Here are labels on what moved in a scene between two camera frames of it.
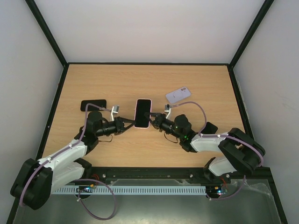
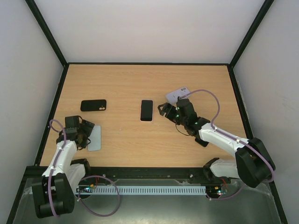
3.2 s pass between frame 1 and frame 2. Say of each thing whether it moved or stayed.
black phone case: stayed
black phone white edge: moved
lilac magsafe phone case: stayed
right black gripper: moved
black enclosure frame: stayed
